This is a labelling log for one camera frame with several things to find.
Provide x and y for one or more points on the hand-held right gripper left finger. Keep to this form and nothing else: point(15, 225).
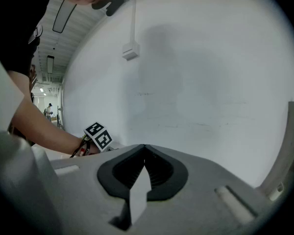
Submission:
point(88, 180)

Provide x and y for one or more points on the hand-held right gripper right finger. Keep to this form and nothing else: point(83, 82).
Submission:
point(205, 180)

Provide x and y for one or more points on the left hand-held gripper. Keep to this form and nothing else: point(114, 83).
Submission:
point(101, 138)

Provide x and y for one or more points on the person's left forearm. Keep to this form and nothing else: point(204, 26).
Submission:
point(44, 128)

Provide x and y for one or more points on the short ceiling light panel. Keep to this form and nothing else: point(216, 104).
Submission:
point(50, 64)

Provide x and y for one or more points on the dark wooden staircase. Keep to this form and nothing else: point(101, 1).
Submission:
point(33, 76)

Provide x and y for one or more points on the long ceiling light panel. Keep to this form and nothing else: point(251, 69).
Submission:
point(63, 16)

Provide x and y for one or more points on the person's black shirt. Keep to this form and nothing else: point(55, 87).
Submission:
point(9, 21)

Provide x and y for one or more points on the black head-mounted camera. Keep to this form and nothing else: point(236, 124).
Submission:
point(112, 6)

